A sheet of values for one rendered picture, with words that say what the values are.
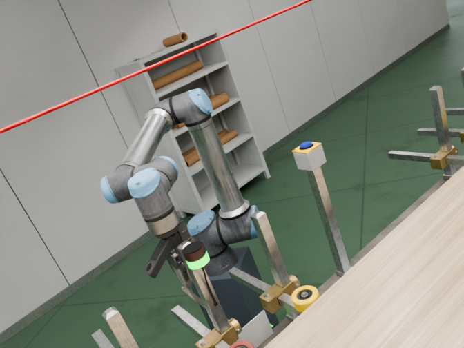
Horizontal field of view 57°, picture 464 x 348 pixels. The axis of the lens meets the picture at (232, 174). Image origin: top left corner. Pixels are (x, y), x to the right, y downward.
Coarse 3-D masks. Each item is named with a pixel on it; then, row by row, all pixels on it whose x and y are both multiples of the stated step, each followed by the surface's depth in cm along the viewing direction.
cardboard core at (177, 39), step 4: (184, 32) 373; (172, 36) 383; (176, 36) 376; (180, 36) 371; (184, 36) 377; (164, 40) 391; (168, 40) 385; (172, 40) 381; (176, 40) 377; (180, 40) 373; (184, 40) 376; (164, 44) 393; (168, 44) 389; (172, 44) 386
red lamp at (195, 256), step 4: (200, 248) 111; (204, 248) 112; (196, 252) 110; (200, 252) 110; (204, 252) 112; (184, 256) 111; (188, 256) 110; (192, 256) 110; (196, 256) 110; (200, 256) 110; (188, 260) 111; (192, 260) 110
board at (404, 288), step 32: (448, 192) 144; (416, 224) 134; (448, 224) 129; (384, 256) 126; (416, 256) 121; (448, 256) 117; (352, 288) 119; (384, 288) 114; (416, 288) 110; (448, 288) 107; (320, 320) 112; (352, 320) 108; (384, 320) 105; (416, 320) 101; (448, 320) 98
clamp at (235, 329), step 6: (234, 324) 127; (216, 330) 127; (228, 330) 125; (234, 330) 126; (240, 330) 127; (204, 336) 126; (210, 336) 125; (216, 336) 124; (222, 336) 124; (228, 336) 125; (234, 336) 127; (198, 342) 125; (210, 342) 123; (216, 342) 123; (228, 342) 126
